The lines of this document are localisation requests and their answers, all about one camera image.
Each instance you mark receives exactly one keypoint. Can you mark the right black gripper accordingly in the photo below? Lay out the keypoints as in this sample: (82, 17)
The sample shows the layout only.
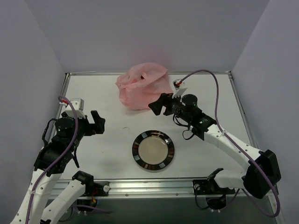
(167, 104)

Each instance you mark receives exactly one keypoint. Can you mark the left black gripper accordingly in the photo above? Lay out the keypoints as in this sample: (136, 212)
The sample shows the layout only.
(92, 126)

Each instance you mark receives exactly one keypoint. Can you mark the pink plastic bag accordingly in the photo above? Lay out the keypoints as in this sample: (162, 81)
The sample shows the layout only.
(142, 85)

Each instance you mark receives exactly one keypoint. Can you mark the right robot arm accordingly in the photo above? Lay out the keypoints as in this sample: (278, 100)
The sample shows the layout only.
(261, 167)

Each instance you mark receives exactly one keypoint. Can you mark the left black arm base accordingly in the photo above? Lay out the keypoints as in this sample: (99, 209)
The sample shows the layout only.
(92, 192)

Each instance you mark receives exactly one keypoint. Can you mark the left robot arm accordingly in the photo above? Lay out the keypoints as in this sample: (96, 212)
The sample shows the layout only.
(49, 166)

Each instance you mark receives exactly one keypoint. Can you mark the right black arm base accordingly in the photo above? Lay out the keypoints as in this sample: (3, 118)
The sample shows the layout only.
(215, 197)

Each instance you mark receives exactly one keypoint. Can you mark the dark rimmed beige plate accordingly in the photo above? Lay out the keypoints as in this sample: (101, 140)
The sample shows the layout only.
(153, 150)

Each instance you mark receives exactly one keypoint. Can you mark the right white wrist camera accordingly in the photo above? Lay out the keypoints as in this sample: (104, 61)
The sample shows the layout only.
(179, 87)

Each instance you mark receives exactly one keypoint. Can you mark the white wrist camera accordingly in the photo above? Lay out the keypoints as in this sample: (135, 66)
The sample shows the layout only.
(179, 87)
(78, 105)

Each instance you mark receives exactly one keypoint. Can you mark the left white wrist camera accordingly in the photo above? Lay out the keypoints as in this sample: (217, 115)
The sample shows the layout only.
(78, 105)

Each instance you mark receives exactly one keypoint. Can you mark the aluminium front rail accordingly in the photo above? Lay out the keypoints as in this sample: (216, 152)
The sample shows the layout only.
(149, 188)

